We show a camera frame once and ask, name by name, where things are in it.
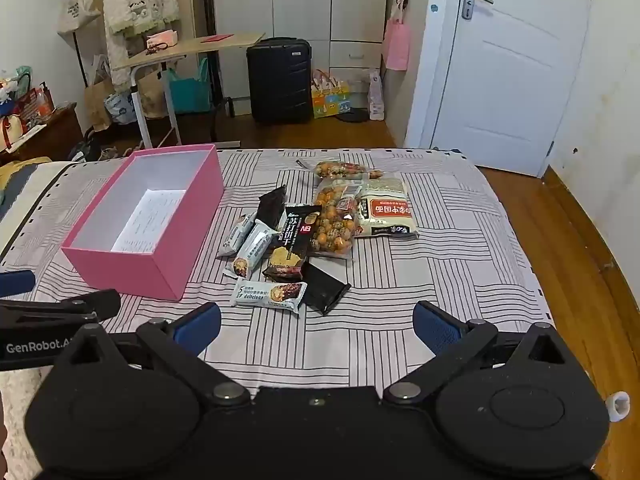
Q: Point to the printed paper sheet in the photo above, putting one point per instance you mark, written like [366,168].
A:
[145,217]

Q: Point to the white plastic cap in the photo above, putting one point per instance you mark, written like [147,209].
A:
[618,405]

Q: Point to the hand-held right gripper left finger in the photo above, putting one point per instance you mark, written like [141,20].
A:
[197,327]

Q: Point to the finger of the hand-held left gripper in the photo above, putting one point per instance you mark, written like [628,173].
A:
[75,306]
[15,283]

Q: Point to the black suitcase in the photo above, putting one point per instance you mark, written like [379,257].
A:
[277,80]

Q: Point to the white patterned bag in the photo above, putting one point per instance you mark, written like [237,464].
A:
[376,97]

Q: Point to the pink cardboard box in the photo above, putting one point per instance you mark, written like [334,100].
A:
[150,270]

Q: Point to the teal bag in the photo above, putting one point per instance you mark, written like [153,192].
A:
[190,92]

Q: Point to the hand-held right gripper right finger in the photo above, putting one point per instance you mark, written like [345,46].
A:
[437,327]

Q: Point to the white door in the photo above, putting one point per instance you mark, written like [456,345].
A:
[510,85]

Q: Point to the red orange box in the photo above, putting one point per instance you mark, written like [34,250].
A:
[40,102]

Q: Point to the cream fluffy garment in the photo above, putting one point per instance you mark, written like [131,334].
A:
[140,0]

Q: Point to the black cracker packet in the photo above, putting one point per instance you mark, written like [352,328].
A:
[292,240]

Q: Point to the black snack packet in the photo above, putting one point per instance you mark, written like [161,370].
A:
[325,290]
[272,205]

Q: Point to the pink hanging bag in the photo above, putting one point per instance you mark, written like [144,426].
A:
[397,45]

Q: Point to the wooden nightstand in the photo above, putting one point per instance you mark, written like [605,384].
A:
[45,135]

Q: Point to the black round floor object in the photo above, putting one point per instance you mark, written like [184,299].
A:
[352,116]

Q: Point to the white snack pack red label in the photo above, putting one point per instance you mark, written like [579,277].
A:
[387,207]

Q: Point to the pink tissue box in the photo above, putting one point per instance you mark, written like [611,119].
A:
[162,40]

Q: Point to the brown paper bag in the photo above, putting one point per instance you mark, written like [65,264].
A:
[152,97]
[97,107]

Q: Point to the yellow blanket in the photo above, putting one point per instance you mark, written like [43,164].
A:
[20,166]

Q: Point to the black clothes rack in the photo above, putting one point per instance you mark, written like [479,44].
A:
[209,20]

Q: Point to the white blue snack bar packet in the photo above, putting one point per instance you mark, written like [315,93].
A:
[239,234]
[270,295]
[255,250]

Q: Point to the white wardrobe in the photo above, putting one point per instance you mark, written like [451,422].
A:
[300,0]

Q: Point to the wooden rolling side table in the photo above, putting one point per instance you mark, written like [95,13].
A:
[200,45]

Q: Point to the colourful gift bag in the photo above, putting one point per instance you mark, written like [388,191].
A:
[330,100]

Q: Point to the small clear coated peanut bag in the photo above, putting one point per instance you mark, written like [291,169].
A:
[342,170]

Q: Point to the white blue shopping bag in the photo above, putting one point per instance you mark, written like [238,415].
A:
[120,107]

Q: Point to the red card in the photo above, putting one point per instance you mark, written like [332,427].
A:
[217,37]

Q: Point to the large clear coated peanut bag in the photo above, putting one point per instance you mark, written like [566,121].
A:
[335,222]

